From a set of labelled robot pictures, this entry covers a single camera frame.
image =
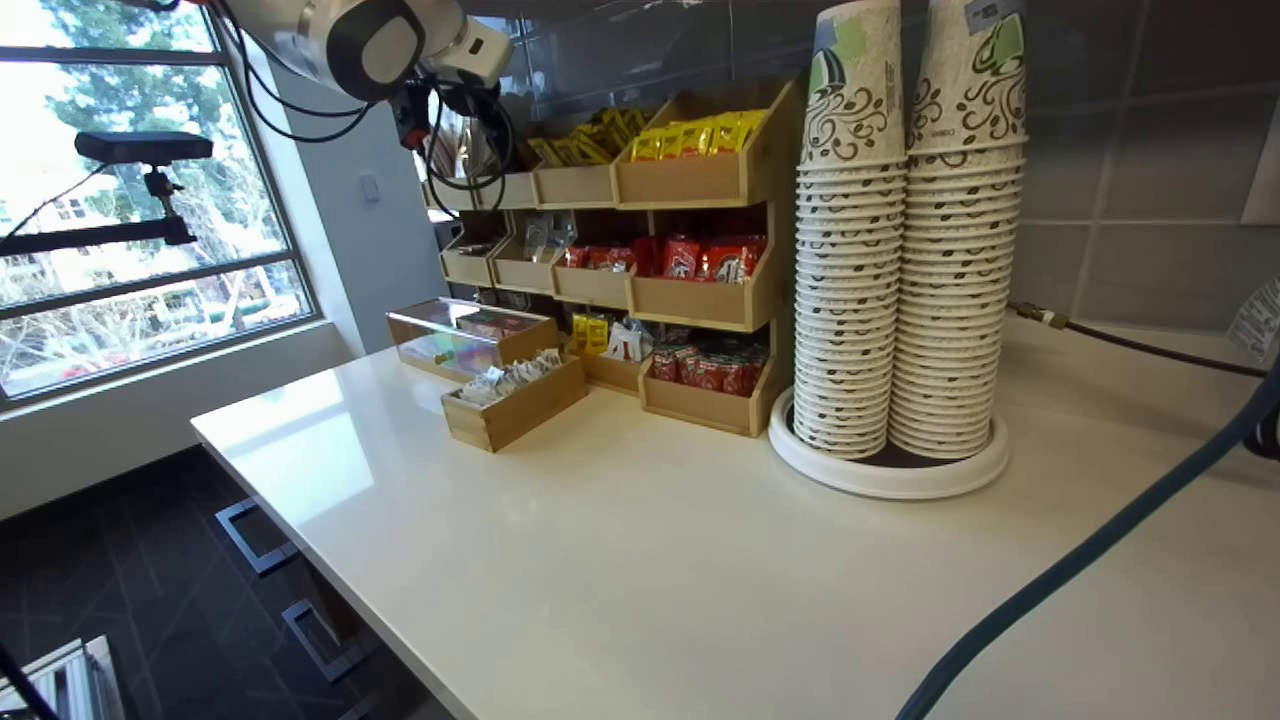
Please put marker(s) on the large window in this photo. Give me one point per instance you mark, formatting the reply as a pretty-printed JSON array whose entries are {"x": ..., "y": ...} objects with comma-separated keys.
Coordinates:
[{"x": 83, "y": 344}]

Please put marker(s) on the white condiment packet pile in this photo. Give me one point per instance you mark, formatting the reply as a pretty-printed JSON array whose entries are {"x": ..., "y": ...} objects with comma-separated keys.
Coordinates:
[{"x": 630, "y": 342}]

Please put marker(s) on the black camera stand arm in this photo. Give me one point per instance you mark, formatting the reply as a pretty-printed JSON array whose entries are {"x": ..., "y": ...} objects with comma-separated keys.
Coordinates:
[{"x": 93, "y": 236}]

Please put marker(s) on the clear snack packet pile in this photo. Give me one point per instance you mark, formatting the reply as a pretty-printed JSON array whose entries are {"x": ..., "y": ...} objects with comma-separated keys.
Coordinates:
[{"x": 543, "y": 241}]

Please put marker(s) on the black camera on stand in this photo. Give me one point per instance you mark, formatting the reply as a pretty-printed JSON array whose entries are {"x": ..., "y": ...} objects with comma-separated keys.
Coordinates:
[{"x": 140, "y": 147}]

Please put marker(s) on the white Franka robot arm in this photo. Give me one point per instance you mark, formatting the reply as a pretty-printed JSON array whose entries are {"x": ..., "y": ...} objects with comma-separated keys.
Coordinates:
[{"x": 373, "y": 43}]

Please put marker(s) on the small open wooden box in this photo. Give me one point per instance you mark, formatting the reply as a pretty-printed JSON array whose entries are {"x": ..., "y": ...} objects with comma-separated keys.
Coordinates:
[{"x": 513, "y": 422}]

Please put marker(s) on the yellow condiment packet pile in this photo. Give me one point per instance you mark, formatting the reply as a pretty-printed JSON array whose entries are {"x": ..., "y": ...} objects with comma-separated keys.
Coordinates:
[{"x": 590, "y": 334}]

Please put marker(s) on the white round cup base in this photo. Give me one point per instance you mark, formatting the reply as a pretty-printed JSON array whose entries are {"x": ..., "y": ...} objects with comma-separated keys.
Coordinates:
[{"x": 800, "y": 464}]

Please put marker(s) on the white sugar packet pile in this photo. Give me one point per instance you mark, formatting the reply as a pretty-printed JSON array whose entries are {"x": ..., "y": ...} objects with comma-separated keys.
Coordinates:
[{"x": 507, "y": 386}]

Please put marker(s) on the white floor frame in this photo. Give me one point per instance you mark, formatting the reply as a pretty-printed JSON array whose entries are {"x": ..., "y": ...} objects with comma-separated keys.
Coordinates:
[{"x": 66, "y": 685}]

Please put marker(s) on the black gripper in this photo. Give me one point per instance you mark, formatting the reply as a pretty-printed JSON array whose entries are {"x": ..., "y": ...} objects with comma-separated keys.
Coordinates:
[{"x": 465, "y": 132}]

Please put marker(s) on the red snack packet pile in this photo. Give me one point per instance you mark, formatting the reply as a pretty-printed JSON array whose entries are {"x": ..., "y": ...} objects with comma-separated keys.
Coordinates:
[
  {"x": 607, "y": 259},
  {"x": 713, "y": 262},
  {"x": 706, "y": 370}
]

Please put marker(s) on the grey metal floor bracket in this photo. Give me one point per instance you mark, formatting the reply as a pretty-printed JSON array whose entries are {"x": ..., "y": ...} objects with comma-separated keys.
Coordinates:
[
  {"x": 306, "y": 637},
  {"x": 235, "y": 537}
]

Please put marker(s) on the bamboo tiered organizer shelf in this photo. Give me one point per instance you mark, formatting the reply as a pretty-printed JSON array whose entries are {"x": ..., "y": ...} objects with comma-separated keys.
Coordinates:
[{"x": 693, "y": 183}]

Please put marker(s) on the yellow sweetener packet pile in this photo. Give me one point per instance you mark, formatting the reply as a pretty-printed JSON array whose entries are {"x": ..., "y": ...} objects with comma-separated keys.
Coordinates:
[
  {"x": 584, "y": 147},
  {"x": 702, "y": 132}
]

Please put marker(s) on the printed paper cup stack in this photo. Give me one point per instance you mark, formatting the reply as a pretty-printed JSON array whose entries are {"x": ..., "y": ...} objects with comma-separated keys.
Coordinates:
[
  {"x": 962, "y": 294},
  {"x": 846, "y": 294}
]

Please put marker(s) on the crumpled clear plastic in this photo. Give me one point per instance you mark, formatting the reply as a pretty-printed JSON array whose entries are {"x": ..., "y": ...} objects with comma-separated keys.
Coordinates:
[{"x": 1259, "y": 321}]

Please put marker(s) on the wooden tea box clear lid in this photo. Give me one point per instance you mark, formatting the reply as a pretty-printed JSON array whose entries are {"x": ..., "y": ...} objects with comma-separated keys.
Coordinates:
[{"x": 520, "y": 342}]

